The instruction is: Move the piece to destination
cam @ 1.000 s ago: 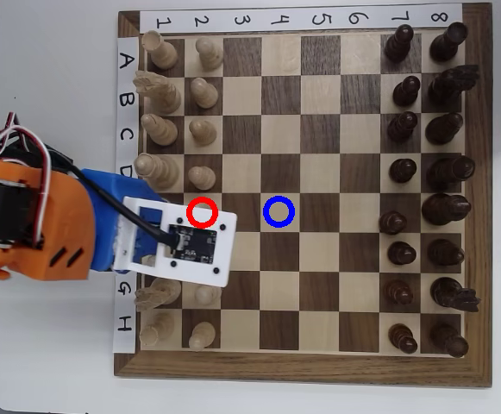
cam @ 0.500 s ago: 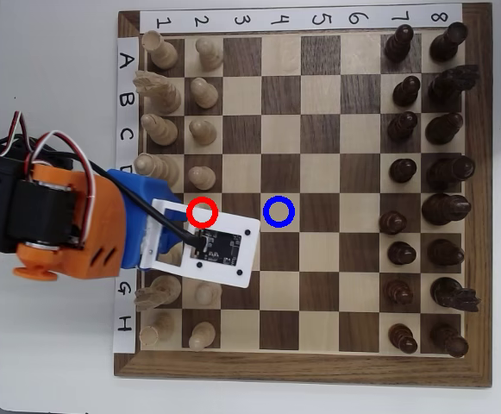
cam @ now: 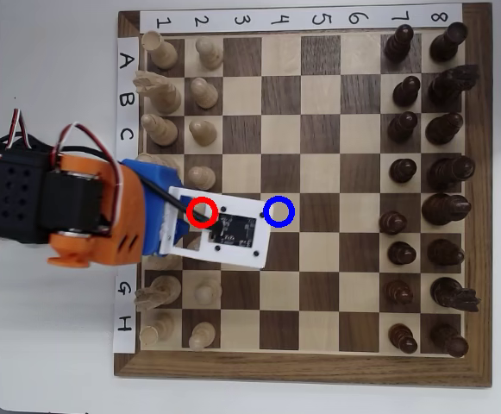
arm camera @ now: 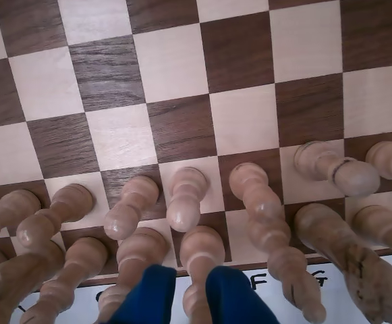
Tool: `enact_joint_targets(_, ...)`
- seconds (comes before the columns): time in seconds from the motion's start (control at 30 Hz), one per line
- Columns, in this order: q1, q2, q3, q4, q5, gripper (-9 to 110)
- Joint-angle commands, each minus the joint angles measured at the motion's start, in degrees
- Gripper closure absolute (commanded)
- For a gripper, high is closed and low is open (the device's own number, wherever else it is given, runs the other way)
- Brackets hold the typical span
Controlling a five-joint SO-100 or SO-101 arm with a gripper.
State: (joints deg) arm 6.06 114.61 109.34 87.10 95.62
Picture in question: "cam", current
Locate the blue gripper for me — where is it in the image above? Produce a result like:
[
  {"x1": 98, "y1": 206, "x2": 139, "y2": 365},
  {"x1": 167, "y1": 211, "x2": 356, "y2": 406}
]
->
[{"x1": 120, "y1": 158, "x2": 181, "y2": 259}]

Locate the light wooden queen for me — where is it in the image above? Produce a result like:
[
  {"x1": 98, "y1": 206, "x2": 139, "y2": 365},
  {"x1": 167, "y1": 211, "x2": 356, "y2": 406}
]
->
[{"x1": 140, "y1": 153, "x2": 181, "y2": 176}]

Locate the light wooden bishop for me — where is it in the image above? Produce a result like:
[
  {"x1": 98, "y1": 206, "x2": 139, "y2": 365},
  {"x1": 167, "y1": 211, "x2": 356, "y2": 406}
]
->
[
  {"x1": 145, "y1": 254, "x2": 183, "y2": 273},
  {"x1": 140, "y1": 112, "x2": 179, "y2": 147}
]

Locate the light wooden knight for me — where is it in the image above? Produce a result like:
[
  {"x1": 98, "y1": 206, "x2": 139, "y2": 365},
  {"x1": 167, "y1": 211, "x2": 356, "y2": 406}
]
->
[
  {"x1": 134, "y1": 274, "x2": 183, "y2": 312},
  {"x1": 132, "y1": 70, "x2": 182, "y2": 116}
]

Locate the white paper strip with letters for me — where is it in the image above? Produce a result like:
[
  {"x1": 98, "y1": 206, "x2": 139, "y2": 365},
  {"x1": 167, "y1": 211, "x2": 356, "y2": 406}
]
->
[{"x1": 111, "y1": 35, "x2": 142, "y2": 354}]

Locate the light wooden rook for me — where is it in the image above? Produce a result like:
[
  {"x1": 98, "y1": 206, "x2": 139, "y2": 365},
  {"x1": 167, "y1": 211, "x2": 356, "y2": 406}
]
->
[
  {"x1": 141, "y1": 30, "x2": 179, "y2": 71},
  {"x1": 139, "y1": 312, "x2": 177, "y2": 349}
]

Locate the white paper strip with numbers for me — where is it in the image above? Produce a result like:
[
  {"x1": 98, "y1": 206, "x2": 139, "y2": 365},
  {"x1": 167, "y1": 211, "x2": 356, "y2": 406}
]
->
[{"x1": 139, "y1": 3, "x2": 464, "y2": 34}]

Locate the dark wooden pawn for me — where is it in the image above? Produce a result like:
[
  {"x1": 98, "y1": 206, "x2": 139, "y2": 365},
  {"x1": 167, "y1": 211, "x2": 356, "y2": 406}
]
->
[
  {"x1": 391, "y1": 75, "x2": 422, "y2": 108},
  {"x1": 378, "y1": 210, "x2": 409, "y2": 236},
  {"x1": 387, "y1": 323, "x2": 419, "y2": 355},
  {"x1": 388, "y1": 158, "x2": 418, "y2": 184},
  {"x1": 386, "y1": 110, "x2": 419, "y2": 143},
  {"x1": 386, "y1": 240, "x2": 417, "y2": 267},
  {"x1": 382, "y1": 279, "x2": 415, "y2": 306},
  {"x1": 383, "y1": 23, "x2": 415, "y2": 63}
]

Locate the wooden chessboard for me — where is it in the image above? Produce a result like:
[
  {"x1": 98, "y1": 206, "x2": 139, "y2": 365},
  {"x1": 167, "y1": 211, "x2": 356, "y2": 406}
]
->
[{"x1": 113, "y1": 2, "x2": 494, "y2": 388}]

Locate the dark wooden king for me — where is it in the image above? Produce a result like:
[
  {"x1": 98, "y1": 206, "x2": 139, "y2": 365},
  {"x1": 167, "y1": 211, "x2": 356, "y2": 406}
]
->
[{"x1": 421, "y1": 192, "x2": 473, "y2": 227}]

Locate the dark wooden bishop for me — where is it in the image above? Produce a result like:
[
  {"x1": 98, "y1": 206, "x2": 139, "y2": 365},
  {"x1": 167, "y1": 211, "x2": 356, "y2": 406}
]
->
[
  {"x1": 426, "y1": 238, "x2": 466, "y2": 267},
  {"x1": 424, "y1": 111, "x2": 465, "y2": 147}
]

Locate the dark wooden queen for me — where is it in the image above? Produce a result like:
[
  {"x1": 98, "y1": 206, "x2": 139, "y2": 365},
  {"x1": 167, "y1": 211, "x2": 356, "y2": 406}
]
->
[{"x1": 426, "y1": 154, "x2": 477, "y2": 193}]

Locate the dark wooden knight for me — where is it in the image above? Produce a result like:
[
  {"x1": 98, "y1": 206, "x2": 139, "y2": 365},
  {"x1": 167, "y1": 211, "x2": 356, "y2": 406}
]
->
[
  {"x1": 429, "y1": 276, "x2": 482, "y2": 313},
  {"x1": 427, "y1": 64, "x2": 481, "y2": 107}
]

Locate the dark wooden rook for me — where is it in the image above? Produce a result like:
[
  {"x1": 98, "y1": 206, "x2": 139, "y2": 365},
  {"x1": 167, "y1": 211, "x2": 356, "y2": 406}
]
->
[
  {"x1": 429, "y1": 322, "x2": 470, "y2": 359},
  {"x1": 429, "y1": 21, "x2": 469, "y2": 64}
]

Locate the black camera cable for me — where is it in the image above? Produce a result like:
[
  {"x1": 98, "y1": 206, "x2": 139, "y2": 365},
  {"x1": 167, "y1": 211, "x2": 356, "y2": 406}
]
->
[{"x1": 139, "y1": 176, "x2": 225, "y2": 242}]

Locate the red white black servo wire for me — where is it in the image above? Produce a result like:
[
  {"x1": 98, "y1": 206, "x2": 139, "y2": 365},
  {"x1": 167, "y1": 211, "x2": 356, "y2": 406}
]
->
[
  {"x1": 50, "y1": 122, "x2": 126, "y2": 191},
  {"x1": 0, "y1": 109, "x2": 34, "y2": 159}
]

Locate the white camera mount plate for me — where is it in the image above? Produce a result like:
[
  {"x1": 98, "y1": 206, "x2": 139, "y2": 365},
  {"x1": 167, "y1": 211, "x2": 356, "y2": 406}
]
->
[{"x1": 158, "y1": 185, "x2": 273, "y2": 271}]

